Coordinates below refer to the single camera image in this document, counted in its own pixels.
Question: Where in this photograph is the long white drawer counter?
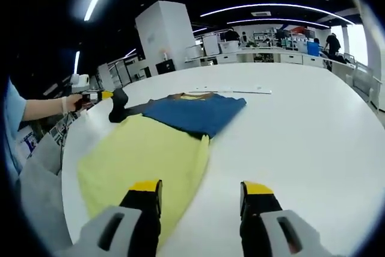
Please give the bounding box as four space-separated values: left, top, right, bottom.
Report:
184 48 356 72

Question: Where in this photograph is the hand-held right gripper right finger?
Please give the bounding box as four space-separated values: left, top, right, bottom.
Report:
239 181 340 257

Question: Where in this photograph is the person's left hand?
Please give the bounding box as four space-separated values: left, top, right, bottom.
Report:
61 93 83 114

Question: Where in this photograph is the short curved ceiling light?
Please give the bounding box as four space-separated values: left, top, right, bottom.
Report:
226 18 331 28

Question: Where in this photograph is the white square pillar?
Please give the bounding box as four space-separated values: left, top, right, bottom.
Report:
135 0 202 75

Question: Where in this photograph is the yellow blue black garment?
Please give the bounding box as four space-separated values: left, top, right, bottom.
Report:
77 87 248 250

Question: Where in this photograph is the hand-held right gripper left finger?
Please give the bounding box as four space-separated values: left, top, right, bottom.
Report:
55 179 164 257

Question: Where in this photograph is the small ceiling light strip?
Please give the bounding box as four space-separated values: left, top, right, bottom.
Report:
73 50 81 75

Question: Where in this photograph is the white table cover plate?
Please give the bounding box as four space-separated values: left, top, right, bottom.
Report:
188 86 273 96

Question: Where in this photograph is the white upright panel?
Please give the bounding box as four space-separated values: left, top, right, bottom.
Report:
202 34 220 57

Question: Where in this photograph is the black cabinet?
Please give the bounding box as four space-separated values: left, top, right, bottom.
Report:
155 59 176 75

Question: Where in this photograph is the blue storage bin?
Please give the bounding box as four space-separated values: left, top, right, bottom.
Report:
306 41 320 57

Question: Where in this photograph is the grey mesh office chair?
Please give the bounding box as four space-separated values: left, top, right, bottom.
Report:
19 134 73 257

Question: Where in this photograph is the white storage bin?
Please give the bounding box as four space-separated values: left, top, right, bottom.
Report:
219 40 241 54

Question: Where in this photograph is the long curved ceiling light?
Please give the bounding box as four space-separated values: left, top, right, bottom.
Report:
199 3 355 25

